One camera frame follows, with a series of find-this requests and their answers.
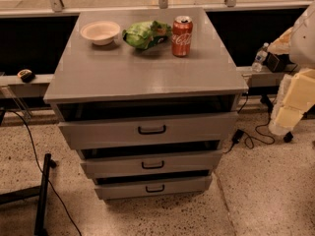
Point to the grey bottom drawer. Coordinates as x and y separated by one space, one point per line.
153 188

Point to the grey drawer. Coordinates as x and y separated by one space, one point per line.
147 164
142 131
153 188

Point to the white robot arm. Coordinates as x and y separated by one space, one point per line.
298 42

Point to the grey top drawer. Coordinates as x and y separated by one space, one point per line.
142 131

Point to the grey middle drawer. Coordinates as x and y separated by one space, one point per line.
147 164

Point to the grey drawer cabinet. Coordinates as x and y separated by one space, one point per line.
117 81

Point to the black stand leg right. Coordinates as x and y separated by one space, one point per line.
265 100

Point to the small black box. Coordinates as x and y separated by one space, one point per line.
276 63

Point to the clear plastic water bottle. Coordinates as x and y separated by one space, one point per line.
260 57

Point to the red coca-cola can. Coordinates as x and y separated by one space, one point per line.
181 36

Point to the green chip bag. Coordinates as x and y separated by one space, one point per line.
145 35

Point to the white paper bowl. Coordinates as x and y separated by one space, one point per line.
100 33

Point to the black stand base left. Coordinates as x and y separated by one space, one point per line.
36 191

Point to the small black yellow object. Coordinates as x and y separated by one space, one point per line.
26 75

